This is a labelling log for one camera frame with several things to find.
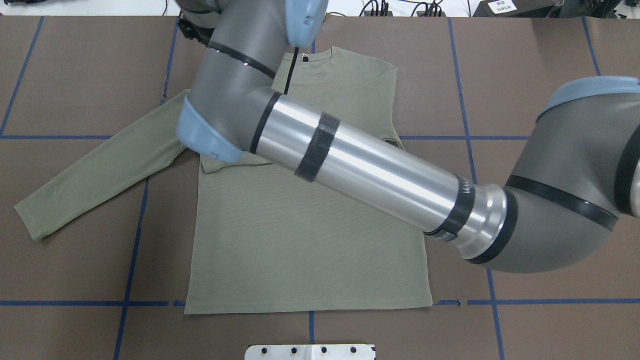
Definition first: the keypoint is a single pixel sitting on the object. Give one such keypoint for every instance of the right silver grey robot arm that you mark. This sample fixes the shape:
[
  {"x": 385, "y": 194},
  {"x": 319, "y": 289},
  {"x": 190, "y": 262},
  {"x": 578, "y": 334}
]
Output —
[{"x": 577, "y": 175}]

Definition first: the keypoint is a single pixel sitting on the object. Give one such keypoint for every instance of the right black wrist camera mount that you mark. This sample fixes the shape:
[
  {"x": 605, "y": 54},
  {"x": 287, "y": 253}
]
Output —
[{"x": 191, "y": 31}]

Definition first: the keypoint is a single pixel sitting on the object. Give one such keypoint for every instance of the olive green long-sleeve shirt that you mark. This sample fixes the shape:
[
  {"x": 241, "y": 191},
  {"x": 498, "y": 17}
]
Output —
[{"x": 265, "y": 240}]

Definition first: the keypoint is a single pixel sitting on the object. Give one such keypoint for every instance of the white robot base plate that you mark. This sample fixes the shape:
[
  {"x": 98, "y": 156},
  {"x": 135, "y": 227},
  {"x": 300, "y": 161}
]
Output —
[{"x": 357, "y": 351}]

